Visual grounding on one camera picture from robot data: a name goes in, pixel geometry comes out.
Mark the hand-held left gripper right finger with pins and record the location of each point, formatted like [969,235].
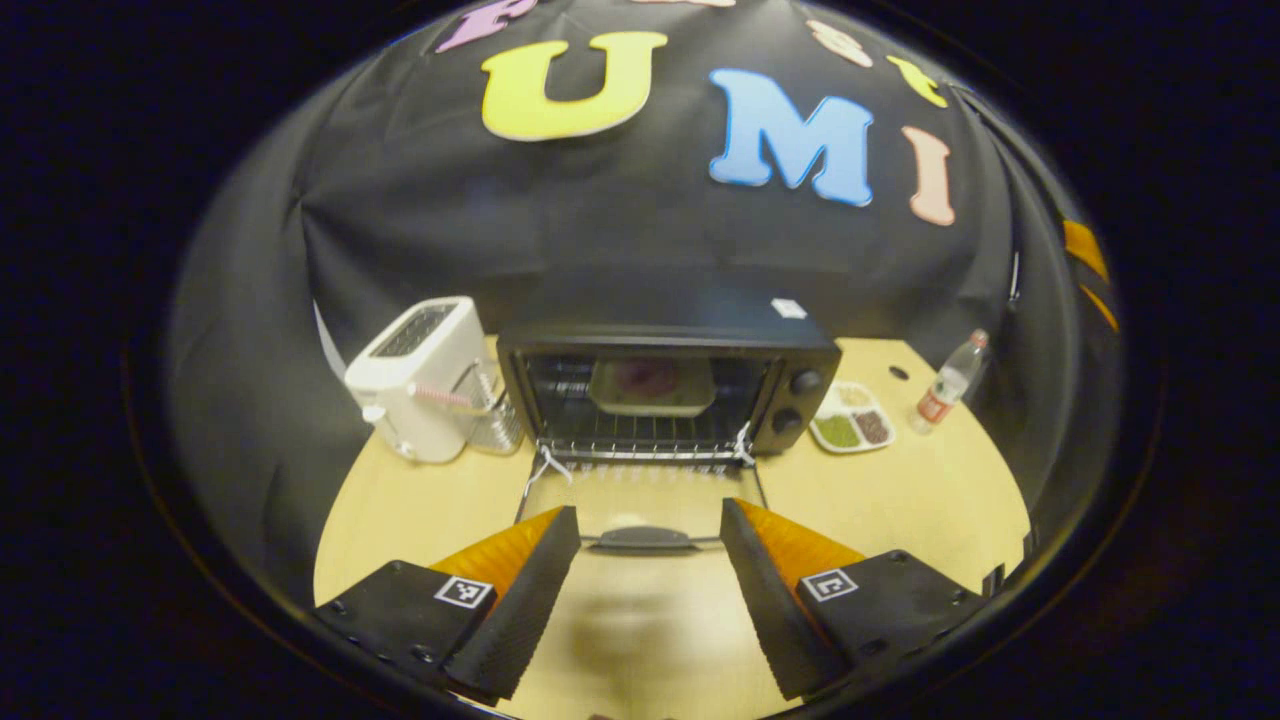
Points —
[770,600]

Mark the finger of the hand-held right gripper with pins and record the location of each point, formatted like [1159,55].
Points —
[1100,308]
[1085,248]

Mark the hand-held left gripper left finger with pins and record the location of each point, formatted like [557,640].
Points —
[525,600]

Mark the square cream plate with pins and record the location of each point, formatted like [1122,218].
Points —
[650,405]

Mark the pink ham slice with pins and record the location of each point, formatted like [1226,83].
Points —
[648,377]

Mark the black electric oven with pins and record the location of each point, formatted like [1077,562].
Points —
[660,335]

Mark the clear red label water bottle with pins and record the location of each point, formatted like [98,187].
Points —
[945,390]

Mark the metal mesh cup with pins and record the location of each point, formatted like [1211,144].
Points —
[498,425]

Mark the white divided bean plate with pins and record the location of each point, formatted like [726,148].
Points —
[850,430]

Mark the white toaster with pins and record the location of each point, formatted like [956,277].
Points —
[410,420]

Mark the pink striped stick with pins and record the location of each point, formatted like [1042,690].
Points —
[440,397]

